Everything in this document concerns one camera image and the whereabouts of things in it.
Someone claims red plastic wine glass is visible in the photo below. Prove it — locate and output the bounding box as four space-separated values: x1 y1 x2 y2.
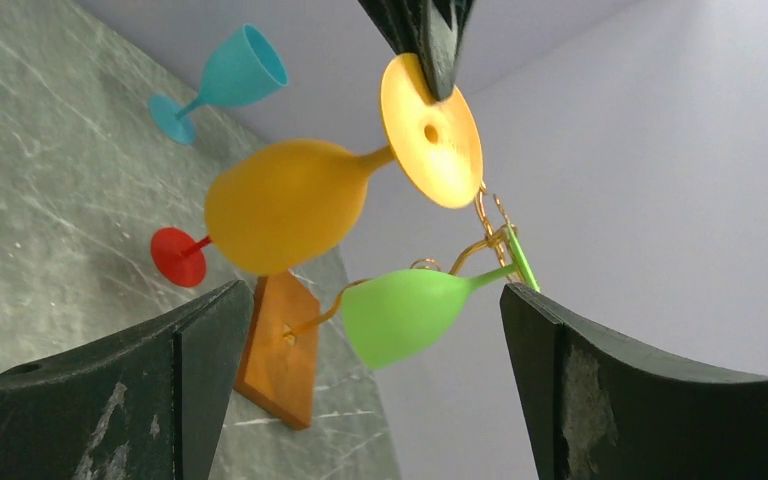
150 227 212 288

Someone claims blue plastic wine glass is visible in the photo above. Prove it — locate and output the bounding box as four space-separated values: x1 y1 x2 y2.
148 23 289 145

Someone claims green plastic wine glass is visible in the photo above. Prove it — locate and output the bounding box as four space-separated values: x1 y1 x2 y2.
341 225 539 369

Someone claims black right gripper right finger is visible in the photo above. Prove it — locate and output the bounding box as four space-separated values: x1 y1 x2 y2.
500 283 768 479

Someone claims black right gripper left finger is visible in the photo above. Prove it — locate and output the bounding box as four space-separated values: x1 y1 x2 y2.
0 281 253 479

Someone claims gold wire wine glass rack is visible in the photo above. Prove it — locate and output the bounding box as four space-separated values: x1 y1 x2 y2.
234 186 517 430

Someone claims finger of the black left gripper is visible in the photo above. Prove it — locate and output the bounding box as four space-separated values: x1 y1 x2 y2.
358 0 430 66
423 0 474 102

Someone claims orange plastic wine glass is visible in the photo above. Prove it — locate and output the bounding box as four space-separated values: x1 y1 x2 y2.
204 53 483 276

